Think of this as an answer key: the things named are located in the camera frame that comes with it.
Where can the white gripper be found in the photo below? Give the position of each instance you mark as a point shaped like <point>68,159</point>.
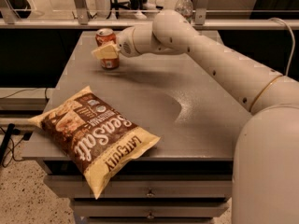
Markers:
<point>125,43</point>

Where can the orange soda can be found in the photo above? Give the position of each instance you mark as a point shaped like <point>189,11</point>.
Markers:
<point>106,53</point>

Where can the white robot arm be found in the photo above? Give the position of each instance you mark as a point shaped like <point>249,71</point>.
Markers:
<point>266,162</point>

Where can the clear plastic water bottle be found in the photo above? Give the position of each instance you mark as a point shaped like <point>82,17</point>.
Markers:
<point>184,8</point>

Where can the Late July chips bag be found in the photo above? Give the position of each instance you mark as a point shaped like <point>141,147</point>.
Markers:
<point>95,136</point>

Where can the metal railing with glass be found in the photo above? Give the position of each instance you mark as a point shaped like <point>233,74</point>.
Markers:
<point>206,14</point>

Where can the grey upper drawer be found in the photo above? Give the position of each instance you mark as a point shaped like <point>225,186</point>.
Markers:
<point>74,186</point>

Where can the grey drawer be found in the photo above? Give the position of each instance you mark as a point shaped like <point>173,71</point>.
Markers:
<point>74,186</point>
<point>149,209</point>

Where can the grey lower drawer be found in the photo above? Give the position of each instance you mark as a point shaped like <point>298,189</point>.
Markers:
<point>149,209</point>

